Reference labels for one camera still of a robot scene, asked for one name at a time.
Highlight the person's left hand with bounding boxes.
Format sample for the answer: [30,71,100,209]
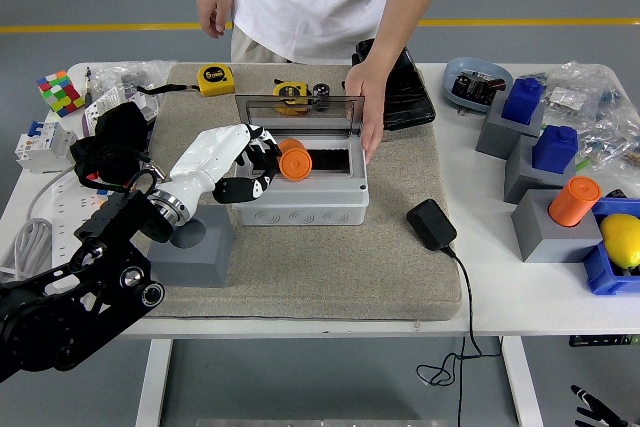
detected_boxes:
[344,57,389,166]

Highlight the person's right hand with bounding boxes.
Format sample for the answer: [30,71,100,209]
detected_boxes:
[196,0,235,40]

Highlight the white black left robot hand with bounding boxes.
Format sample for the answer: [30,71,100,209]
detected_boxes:
[168,123,284,206]

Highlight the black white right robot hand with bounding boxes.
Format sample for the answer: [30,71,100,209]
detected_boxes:
[570,384,632,427]

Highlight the smoky transparent box lid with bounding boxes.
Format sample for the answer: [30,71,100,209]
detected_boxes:
[233,93,365,137]

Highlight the orange cylinder battery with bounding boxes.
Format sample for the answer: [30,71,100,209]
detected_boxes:
[547,175,603,228]
[276,138,314,182]

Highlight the grey plastic junction box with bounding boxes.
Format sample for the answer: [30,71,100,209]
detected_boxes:
[232,134,370,227]

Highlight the blue block battery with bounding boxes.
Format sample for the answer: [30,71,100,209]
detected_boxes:
[531,124,580,172]
[501,77,545,126]

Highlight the glossy black pouch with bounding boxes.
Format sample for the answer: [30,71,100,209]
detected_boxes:
[352,38,437,132]

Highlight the small black cylinder cell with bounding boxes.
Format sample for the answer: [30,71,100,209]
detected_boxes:
[312,82,332,112]

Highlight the black table control panel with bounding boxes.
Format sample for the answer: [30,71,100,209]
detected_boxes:
[568,334,640,348]

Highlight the white table leg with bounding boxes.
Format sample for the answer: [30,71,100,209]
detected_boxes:
[134,338,174,427]
[501,336,544,427]

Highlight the yellow 5m tape measure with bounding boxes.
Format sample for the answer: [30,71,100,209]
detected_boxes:
[135,63,236,98]

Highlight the yellow chrome-faced tape measure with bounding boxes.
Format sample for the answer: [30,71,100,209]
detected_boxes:
[272,79,314,117]

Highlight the light blue bowl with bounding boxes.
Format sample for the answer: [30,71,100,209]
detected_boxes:
[443,56,515,115]

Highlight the black cloth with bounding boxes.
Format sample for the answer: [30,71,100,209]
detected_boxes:
[69,101,151,183]

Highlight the grey block holder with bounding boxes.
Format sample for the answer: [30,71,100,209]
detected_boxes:
[474,96,546,161]
[510,188,604,264]
[147,204,235,289]
[503,135,579,206]

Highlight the dark electronic components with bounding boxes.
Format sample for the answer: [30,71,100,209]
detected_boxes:
[449,69,507,107]

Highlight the small colourful puzzle cube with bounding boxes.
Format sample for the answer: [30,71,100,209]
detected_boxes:
[82,172,114,197]

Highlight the white purple card packet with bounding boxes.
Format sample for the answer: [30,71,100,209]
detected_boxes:
[81,85,127,137]

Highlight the clear bag of screws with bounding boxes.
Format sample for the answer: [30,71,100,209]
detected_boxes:
[92,60,176,121]

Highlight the blue plastic bin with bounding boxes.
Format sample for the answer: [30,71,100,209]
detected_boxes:
[581,196,640,296]

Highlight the black power adapter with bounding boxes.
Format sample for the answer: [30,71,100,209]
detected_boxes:
[405,198,458,251]

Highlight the yellow lemon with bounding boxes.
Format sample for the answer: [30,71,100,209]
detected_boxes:
[599,213,640,270]

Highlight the large colourful puzzle cube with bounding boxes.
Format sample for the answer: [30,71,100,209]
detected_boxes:
[36,70,86,119]

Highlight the white power strip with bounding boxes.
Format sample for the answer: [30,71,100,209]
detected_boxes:
[49,179,109,268]

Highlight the white circuit breaker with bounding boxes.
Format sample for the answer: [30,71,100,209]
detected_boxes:
[13,119,79,174]

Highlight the grey-brown mat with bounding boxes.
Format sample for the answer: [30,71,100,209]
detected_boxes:
[108,63,464,322]

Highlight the small white parts packet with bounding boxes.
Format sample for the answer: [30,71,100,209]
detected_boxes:
[548,86,587,112]

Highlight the clear bag of parts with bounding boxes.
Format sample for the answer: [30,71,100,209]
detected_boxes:
[537,60,640,173]

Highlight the black adapter cord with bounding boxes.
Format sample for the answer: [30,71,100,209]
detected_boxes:
[415,244,504,427]

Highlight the white power cable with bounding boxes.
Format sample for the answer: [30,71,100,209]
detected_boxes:
[0,166,76,283]

